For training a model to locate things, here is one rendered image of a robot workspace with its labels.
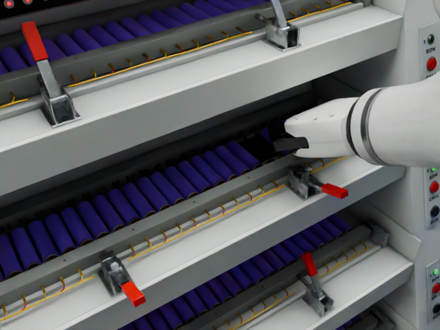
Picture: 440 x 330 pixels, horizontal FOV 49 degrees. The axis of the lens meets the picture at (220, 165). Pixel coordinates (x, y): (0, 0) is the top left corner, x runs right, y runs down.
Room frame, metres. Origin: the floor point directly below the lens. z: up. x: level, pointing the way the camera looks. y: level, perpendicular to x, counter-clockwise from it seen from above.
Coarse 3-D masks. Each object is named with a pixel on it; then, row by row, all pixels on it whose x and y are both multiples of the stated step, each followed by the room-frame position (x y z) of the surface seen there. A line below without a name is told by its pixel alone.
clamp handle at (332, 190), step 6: (306, 174) 0.56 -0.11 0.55; (306, 180) 0.56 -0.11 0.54; (312, 180) 0.56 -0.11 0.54; (312, 186) 0.54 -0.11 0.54; (318, 186) 0.53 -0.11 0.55; (324, 186) 0.53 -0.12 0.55; (330, 186) 0.52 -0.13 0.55; (336, 186) 0.52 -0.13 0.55; (324, 192) 0.52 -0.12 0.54; (330, 192) 0.51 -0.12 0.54; (336, 192) 0.50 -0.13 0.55; (342, 192) 0.50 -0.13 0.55; (342, 198) 0.50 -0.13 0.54
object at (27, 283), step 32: (288, 160) 0.60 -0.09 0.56; (320, 160) 0.61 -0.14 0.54; (224, 192) 0.55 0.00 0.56; (160, 224) 0.50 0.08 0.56; (64, 256) 0.47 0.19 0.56; (96, 256) 0.47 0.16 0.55; (0, 288) 0.43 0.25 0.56; (32, 288) 0.44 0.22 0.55; (64, 288) 0.44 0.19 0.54; (0, 320) 0.41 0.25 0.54
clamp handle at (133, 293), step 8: (112, 272) 0.44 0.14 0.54; (120, 272) 0.44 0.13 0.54; (120, 280) 0.42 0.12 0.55; (128, 280) 0.42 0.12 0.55; (128, 288) 0.40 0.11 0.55; (136, 288) 0.40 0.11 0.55; (128, 296) 0.39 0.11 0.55; (136, 296) 0.38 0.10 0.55; (144, 296) 0.38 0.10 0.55; (136, 304) 0.38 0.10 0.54
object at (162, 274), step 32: (288, 96) 0.75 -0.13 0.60; (320, 96) 0.79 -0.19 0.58; (352, 96) 0.72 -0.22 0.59; (192, 128) 0.67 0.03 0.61; (96, 160) 0.60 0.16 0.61; (352, 160) 0.62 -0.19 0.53; (32, 192) 0.57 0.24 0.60; (288, 192) 0.57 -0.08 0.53; (320, 192) 0.56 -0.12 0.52; (352, 192) 0.59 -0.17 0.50; (224, 224) 0.52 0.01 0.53; (256, 224) 0.52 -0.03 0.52; (288, 224) 0.53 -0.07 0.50; (160, 256) 0.48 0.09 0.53; (192, 256) 0.48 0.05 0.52; (224, 256) 0.49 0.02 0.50; (96, 288) 0.44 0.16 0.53; (160, 288) 0.45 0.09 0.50; (192, 288) 0.48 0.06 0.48; (32, 320) 0.41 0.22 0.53; (64, 320) 0.41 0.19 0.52; (96, 320) 0.42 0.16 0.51; (128, 320) 0.44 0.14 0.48
